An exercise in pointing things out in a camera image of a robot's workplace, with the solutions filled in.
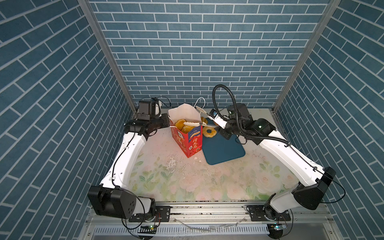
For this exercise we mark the aluminium corner post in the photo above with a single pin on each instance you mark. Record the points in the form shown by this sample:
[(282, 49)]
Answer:
[(318, 30), (93, 22)]

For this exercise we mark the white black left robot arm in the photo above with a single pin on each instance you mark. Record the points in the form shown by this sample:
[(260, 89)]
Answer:
[(111, 197)]

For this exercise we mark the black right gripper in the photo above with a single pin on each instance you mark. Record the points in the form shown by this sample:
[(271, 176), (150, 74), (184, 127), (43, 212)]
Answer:
[(220, 130)]

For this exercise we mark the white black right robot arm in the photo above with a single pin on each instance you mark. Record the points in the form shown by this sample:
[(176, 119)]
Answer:
[(314, 180)]

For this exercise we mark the twisted ring bread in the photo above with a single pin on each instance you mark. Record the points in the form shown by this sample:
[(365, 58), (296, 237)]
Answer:
[(209, 132)]

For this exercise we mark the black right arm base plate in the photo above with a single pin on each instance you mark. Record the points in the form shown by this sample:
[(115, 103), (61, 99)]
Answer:
[(259, 213)]

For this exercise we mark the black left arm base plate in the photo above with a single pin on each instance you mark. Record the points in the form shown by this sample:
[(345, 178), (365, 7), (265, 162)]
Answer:
[(163, 212)]

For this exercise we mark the sesame covered golden bun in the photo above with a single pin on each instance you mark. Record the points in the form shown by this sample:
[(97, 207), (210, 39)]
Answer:
[(186, 129)]

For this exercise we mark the aluminium front rail frame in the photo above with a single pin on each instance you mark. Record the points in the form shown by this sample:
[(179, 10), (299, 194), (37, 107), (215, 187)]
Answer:
[(216, 221)]

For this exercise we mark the small striped pumpkin bun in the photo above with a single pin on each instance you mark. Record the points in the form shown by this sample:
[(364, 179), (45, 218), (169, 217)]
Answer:
[(180, 124)]

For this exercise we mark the aluminium corner post left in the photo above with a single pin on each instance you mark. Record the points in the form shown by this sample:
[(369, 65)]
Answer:
[(93, 22)]

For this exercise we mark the small round striped bun back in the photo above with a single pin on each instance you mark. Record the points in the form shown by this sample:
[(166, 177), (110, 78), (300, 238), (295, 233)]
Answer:
[(204, 120)]

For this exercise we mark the aluminium corner post right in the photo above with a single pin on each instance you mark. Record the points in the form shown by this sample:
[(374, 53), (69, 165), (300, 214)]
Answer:
[(318, 30)]

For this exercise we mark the red white paper bag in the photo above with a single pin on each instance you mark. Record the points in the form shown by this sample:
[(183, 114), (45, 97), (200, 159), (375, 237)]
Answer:
[(192, 142)]

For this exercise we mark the dark teal plastic tray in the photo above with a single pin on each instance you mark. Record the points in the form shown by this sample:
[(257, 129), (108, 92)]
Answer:
[(219, 150)]

